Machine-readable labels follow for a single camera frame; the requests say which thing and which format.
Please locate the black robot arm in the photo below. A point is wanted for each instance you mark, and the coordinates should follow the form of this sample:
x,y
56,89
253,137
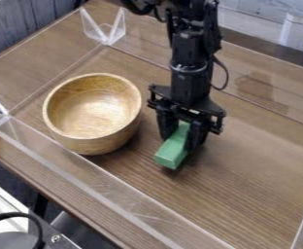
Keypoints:
x,y
193,29

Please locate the green rectangular block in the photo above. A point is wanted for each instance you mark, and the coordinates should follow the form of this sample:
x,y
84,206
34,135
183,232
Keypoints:
x,y
171,152

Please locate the clear acrylic barrier wall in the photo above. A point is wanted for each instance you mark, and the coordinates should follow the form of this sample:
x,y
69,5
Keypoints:
x,y
235,197

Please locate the brown wooden bowl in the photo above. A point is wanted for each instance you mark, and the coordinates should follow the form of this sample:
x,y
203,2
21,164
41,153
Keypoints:
x,y
92,113

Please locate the metal bracket with screw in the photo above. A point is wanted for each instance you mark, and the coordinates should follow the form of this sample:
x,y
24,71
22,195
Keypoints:
x,y
54,239

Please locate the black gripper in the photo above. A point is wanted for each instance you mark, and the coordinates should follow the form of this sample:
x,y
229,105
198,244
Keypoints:
x,y
185,101

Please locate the white container in background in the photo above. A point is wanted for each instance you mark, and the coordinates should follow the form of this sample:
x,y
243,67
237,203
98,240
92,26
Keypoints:
x,y
291,32

